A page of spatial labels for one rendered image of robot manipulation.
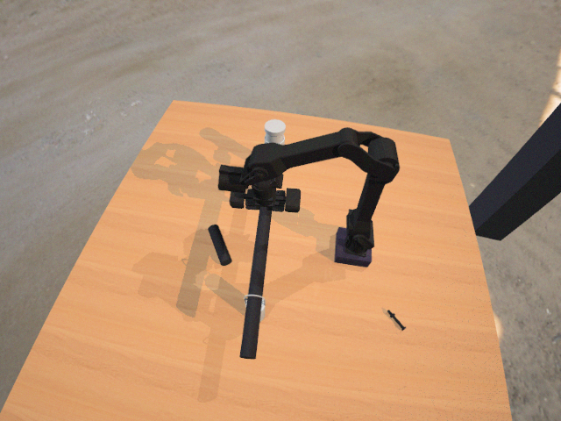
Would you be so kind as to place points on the white cylinder with loop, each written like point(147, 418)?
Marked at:
point(262, 311)

